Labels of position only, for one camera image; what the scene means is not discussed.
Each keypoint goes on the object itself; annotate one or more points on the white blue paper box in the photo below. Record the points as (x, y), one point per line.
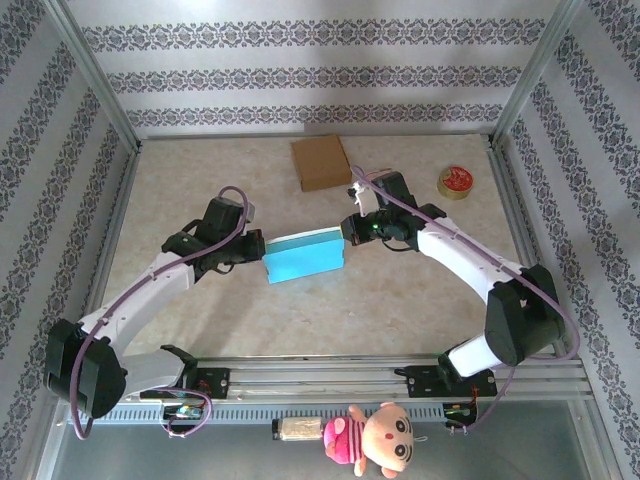
(305, 257)

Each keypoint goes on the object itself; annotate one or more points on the brown cardboard box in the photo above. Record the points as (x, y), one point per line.
(322, 162)

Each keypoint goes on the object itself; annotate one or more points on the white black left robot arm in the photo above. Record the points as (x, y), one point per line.
(100, 380)

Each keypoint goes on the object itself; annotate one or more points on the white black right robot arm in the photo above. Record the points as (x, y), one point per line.
(520, 325)

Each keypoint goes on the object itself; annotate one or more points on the red gold round tin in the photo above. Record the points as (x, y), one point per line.
(455, 182)

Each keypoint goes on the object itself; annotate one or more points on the beige black small device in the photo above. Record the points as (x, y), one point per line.
(300, 429)

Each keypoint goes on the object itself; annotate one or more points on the pink plush doll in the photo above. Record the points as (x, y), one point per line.
(350, 440)

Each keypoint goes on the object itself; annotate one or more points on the grey metal tray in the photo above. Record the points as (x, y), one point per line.
(225, 460)

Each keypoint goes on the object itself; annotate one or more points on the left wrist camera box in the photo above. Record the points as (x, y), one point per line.
(250, 212)

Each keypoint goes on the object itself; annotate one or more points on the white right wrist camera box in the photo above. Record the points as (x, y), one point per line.
(364, 197)

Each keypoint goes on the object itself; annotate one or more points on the aluminium table side rail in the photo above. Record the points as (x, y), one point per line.
(515, 200)
(123, 195)

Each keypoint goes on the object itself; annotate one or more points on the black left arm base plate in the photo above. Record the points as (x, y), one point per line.
(217, 382)

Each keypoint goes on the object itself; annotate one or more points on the aluminium mounting rail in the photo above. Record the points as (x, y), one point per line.
(320, 375)

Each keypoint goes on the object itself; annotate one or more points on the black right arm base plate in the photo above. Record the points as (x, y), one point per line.
(420, 382)

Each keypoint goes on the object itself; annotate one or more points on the aluminium frame post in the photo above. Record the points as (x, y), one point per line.
(537, 70)
(90, 70)

